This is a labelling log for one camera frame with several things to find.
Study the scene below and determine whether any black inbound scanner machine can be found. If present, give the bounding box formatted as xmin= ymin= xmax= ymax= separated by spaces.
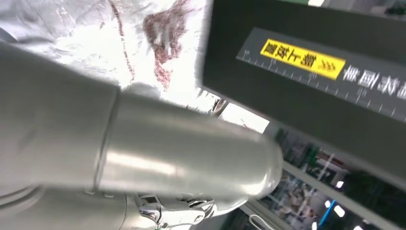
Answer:
xmin=201 ymin=0 xmax=406 ymax=191

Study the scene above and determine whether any grey window frame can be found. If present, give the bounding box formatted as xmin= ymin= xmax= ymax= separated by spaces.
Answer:
xmin=241 ymin=160 xmax=406 ymax=230

